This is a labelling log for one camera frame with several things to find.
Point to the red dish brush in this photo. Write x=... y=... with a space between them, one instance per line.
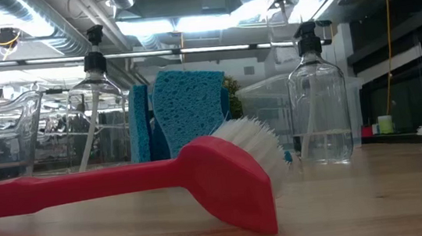
x=221 y=179

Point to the small red box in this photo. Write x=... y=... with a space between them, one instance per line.
x=367 y=132

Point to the silver ceiling duct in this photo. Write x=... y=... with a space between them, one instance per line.
x=49 y=33

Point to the blue kitchen sponge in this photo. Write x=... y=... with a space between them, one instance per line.
x=138 y=121
x=190 y=104

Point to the small green potted plant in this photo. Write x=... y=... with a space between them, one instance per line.
x=234 y=100

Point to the clear soap bottle black pump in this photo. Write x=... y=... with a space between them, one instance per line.
x=94 y=61
x=309 y=45

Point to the silver overhead rail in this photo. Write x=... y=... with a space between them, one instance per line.
x=141 y=54

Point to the black office desk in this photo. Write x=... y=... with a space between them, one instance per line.
x=394 y=139

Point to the green and white container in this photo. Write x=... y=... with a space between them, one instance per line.
x=385 y=125

